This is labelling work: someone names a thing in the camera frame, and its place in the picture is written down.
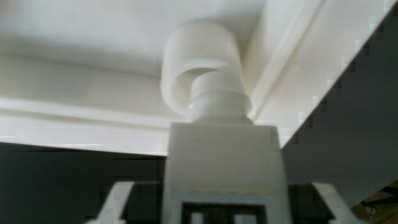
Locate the white square tabletop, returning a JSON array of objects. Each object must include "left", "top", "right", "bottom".
[{"left": 0, "top": 0, "right": 398, "bottom": 155}]

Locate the white leg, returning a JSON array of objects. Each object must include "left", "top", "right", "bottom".
[{"left": 161, "top": 71, "right": 293, "bottom": 224}]

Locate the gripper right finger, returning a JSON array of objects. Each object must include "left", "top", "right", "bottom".
[{"left": 312, "top": 182, "right": 368, "bottom": 224}]

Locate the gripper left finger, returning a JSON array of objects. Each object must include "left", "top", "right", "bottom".
[{"left": 85, "top": 181, "right": 135, "bottom": 224}]

